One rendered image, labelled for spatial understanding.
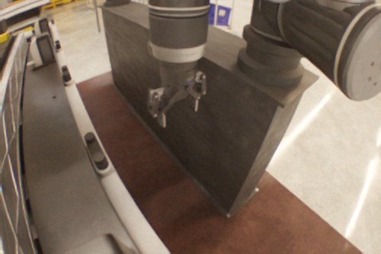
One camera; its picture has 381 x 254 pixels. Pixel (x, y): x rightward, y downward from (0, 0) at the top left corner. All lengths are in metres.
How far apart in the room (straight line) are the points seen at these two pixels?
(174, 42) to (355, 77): 0.31
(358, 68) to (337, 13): 0.10
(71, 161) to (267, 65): 0.59
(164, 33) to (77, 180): 0.33
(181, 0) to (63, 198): 0.41
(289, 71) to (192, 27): 0.41
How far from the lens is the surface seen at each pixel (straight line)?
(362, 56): 0.36
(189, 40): 0.34
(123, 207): 0.43
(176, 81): 0.39
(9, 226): 0.37
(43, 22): 1.43
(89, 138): 0.50
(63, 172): 0.47
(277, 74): 0.63
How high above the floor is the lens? 1.22
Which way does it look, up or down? 41 degrees down
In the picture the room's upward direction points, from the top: 3 degrees clockwise
